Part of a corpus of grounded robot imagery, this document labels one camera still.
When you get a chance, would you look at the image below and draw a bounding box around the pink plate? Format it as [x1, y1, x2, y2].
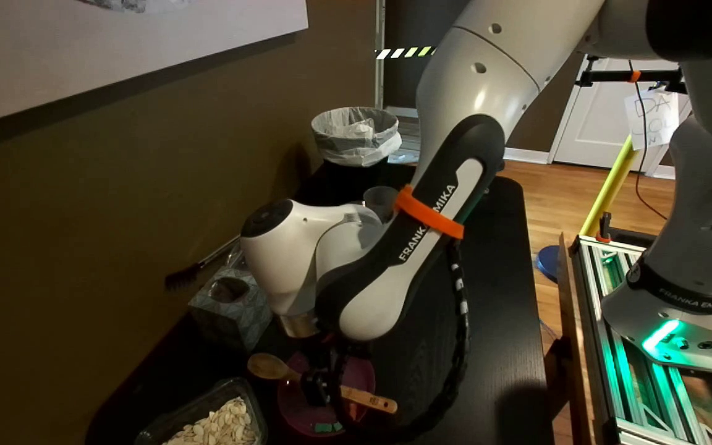
[278, 352, 398, 440]

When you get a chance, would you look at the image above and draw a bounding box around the wooden spoon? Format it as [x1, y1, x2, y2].
[248, 354, 398, 415]

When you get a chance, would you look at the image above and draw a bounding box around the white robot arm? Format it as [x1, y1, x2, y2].
[241, 0, 712, 373]

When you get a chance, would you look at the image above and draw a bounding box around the trash bin with white bag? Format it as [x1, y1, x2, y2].
[310, 108, 403, 169]

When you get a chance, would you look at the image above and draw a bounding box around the grey stone block holder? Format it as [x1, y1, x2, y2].
[188, 271, 273, 352]

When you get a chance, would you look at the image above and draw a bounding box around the blue round object on floor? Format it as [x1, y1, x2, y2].
[535, 245, 561, 282]

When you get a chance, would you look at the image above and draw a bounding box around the clear container with oats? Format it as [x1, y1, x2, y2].
[133, 378, 271, 445]

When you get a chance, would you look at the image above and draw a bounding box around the white door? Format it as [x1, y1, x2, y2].
[552, 58, 692, 176]

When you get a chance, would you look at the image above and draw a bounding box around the yellow stick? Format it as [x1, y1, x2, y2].
[582, 138, 636, 237]

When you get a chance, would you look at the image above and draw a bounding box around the dark utensil near wall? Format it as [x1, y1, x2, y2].
[164, 237, 237, 289]

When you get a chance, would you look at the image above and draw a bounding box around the grey cable on floor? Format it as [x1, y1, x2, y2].
[628, 58, 672, 224]

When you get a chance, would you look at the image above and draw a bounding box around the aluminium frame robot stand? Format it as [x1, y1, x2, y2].
[566, 237, 712, 445]

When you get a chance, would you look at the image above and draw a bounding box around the whiteboard on wall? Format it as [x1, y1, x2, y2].
[0, 0, 310, 119]

